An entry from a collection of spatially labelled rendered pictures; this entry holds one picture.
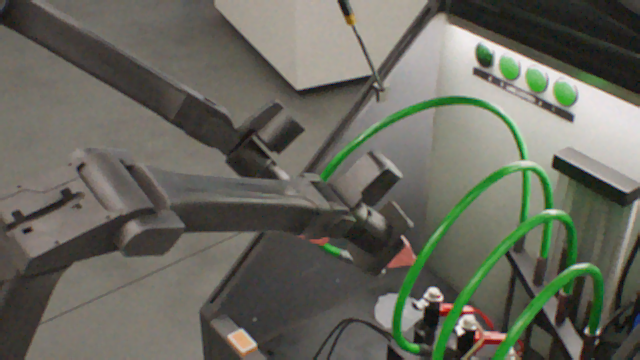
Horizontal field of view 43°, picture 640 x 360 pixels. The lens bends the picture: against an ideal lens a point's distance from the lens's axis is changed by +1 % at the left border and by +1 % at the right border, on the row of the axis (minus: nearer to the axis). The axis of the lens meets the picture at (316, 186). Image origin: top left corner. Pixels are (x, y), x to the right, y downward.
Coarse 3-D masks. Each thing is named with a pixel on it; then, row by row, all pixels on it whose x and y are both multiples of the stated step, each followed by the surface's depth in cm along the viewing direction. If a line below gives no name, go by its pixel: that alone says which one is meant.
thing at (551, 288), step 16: (576, 272) 106; (592, 272) 108; (544, 288) 105; (560, 288) 105; (592, 304) 115; (528, 320) 104; (592, 320) 117; (512, 336) 104; (592, 336) 118; (496, 352) 105; (592, 352) 120
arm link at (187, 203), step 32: (128, 160) 80; (160, 192) 78; (192, 192) 82; (224, 192) 87; (256, 192) 92; (288, 192) 98; (320, 192) 107; (128, 224) 72; (160, 224) 74; (192, 224) 84; (224, 224) 89; (256, 224) 94; (288, 224) 100; (320, 224) 105; (128, 256) 74
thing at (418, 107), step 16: (464, 96) 124; (400, 112) 122; (416, 112) 122; (496, 112) 126; (368, 128) 123; (384, 128) 123; (512, 128) 128; (352, 144) 123; (336, 160) 124; (528, 160) 133; (320, 176) 125; (528, 176) 134; (528, 192) 136; (528, 208) 138; (336, 256) 134
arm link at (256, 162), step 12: (252, 132) 125; (240, 144) 125; (252, 144) 125; (264, 144) 125; (228, 156) 125; (240, 156) 124; (252, 156) 124; (264, 156) 126; (240, 168) 125; (252, 168) 124
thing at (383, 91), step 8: (344, 0) 135; (344, 8) 136; (344, 16) 138; (352, 16) 138; (352, 24) 139; (360, 40) 142; (368, 56) 144; (376, 80) 148; (376, 88) 150; (384, 88) 149; (384, 96) 151
